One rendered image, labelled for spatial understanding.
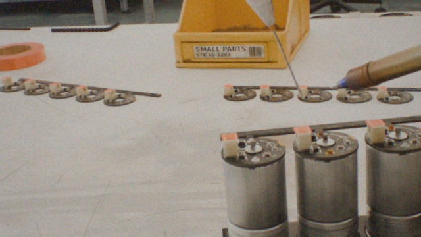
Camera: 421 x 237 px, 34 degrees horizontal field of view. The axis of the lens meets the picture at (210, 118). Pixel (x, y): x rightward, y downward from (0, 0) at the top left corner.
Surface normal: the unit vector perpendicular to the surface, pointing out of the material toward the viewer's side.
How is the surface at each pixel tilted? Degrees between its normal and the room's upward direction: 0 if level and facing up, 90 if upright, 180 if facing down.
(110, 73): 0
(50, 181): 0
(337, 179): 90
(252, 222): 90
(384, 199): 90
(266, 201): 90
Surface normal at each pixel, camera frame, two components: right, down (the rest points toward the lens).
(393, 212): -0.35, 0.36
